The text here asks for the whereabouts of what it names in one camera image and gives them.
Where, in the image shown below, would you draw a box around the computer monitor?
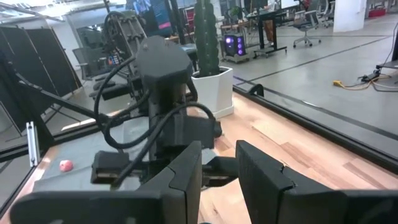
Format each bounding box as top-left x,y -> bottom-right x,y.
133,0 -> 175,37

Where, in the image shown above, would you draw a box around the grey cloth mat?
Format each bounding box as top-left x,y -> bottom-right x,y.
32,114 -> 218,192

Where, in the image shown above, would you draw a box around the silver aluminium bracket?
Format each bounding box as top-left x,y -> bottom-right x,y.
25,121 -> 41,168

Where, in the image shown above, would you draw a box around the black standing desk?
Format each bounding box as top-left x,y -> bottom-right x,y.
247,9 -> 289,59

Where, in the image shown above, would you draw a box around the yellow floor cable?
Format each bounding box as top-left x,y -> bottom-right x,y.
332,73 -> 398,93

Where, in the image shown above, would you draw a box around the pink ball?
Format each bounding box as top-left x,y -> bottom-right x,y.
58,159 -> 75,173

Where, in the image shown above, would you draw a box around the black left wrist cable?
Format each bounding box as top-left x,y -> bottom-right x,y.
93,55 -> 223,189

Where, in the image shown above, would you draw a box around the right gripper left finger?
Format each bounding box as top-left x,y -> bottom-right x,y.
9,140 -> 203,224

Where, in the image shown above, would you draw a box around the white building pillar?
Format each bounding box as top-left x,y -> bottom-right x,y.
332,0 -> 368,34

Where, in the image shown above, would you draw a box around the black backlit keyboard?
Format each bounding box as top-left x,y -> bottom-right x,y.
105,53 -> 122,67

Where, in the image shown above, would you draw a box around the white hexagonal plant pot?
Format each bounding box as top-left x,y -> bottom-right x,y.
190,65 -> 234,119

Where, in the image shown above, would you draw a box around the black partition panels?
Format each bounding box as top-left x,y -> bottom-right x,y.
0,26 -> 83,131

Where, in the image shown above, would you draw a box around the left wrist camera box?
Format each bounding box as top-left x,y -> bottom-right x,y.
161,113 -> 223,149

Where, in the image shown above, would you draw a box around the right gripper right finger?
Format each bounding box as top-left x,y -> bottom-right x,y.
235,139 -> 398,224

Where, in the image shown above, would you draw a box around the green cactus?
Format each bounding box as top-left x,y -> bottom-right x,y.
194,0 -> 221,78

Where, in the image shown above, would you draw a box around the black frame handle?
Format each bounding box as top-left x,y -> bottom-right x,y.
248,83 -> 265,98

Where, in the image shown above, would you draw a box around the black computer tower purple lights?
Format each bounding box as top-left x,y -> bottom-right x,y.
223,34 -> 247,58

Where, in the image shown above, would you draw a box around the grey office chair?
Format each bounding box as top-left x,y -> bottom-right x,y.
292,9 -> 323,48

